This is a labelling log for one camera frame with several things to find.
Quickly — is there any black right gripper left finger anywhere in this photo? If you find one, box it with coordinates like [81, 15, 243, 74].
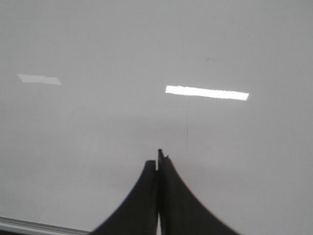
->
[91, 160, 158, 235]

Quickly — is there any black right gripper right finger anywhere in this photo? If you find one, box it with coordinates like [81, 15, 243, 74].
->
[158, 149, 238, 235]

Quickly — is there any white whiteboard with aluminium frame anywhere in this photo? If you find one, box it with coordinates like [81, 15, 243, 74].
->
[0, 0, 313, 235]

